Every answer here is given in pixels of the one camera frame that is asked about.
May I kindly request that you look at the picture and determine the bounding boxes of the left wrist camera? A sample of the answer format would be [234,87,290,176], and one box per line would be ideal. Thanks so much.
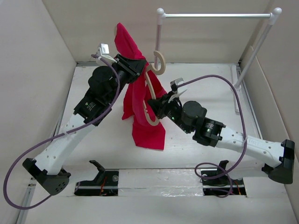
[96,43,116,64]

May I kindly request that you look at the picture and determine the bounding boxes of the purple cable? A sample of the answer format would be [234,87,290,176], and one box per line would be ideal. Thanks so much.
[2,54,121,210]
[176,74,248,198]

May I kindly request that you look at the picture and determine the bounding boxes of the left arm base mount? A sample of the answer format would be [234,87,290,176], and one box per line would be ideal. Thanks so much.
[74,160,119,196]

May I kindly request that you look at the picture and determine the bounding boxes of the wooden clothes hanger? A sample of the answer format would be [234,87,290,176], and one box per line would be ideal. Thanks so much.
[114,23,166,126]

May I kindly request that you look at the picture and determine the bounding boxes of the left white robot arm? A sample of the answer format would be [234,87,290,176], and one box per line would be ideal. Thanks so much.
[22,54,147,196]

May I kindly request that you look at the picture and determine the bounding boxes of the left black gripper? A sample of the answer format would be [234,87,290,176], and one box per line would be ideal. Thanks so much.
[107,55,146,104]

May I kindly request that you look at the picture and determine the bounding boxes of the red t-shirt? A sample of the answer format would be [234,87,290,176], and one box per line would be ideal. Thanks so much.
[114,22,166,150]

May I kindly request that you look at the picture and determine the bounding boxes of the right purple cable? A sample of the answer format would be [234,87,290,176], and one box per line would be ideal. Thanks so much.
[176,74,248,198]

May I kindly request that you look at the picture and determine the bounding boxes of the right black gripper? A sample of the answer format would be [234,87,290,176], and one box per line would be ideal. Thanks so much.
[146,91,192,134]

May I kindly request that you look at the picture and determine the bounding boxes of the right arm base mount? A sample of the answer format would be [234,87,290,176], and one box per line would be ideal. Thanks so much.
[197,167,246,197]

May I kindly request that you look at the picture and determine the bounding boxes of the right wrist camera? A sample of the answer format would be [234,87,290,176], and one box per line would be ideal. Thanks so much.
[168,77,187,102]

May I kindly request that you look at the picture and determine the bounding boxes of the white metal clothes rack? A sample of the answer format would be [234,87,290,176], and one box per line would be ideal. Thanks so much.
[155,7,282,113]

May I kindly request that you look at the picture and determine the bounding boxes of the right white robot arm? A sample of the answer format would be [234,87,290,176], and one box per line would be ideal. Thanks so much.
[148,94,295,184]

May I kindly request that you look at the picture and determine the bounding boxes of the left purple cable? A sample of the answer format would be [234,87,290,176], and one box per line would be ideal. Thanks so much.
[2,54,121,210]

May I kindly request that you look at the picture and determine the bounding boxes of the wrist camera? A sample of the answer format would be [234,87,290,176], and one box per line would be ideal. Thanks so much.
[96,43,116,64]
[168,77,187,102]

